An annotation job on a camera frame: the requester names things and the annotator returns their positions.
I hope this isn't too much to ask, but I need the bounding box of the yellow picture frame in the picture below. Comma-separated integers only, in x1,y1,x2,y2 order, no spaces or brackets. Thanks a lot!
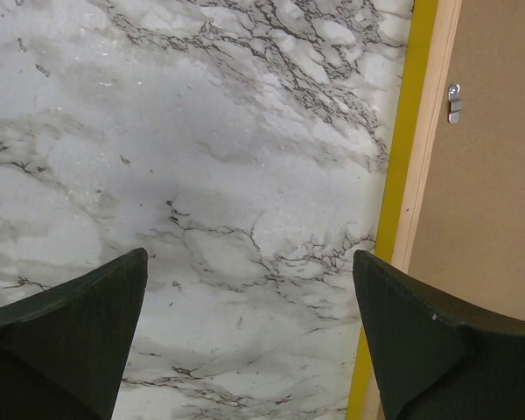
347,1,525,419

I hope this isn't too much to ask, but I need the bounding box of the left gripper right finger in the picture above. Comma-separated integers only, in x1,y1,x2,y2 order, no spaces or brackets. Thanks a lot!
353,250,525,420

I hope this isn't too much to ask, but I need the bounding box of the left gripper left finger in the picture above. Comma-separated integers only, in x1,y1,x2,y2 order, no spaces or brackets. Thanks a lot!
0,248,148,419

